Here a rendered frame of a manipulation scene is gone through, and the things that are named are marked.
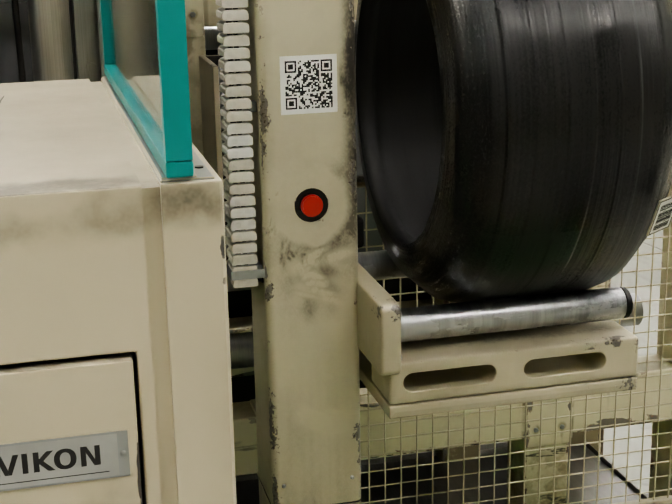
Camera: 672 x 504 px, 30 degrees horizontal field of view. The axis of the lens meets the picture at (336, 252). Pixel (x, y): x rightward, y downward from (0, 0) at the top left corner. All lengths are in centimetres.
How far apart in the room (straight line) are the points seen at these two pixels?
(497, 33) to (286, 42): 28
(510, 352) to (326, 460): 30
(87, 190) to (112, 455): 19
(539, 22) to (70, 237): 80
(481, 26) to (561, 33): 10
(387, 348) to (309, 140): 29
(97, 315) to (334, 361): 88
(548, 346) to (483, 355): 9
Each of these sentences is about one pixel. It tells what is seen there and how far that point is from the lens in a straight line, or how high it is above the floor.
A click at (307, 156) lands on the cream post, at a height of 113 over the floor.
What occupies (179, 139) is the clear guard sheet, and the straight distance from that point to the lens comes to 86.
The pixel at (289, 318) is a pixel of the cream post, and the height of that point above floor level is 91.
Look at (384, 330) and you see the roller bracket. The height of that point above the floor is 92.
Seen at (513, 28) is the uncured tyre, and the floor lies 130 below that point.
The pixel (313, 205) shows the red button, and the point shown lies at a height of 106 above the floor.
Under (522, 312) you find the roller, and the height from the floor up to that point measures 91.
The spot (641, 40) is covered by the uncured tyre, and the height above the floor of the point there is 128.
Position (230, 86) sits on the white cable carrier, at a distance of 162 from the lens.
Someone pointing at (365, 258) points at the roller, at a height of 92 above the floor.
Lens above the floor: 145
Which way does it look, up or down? 16 degrees down
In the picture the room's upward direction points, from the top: 1 degrees counter-clockwise
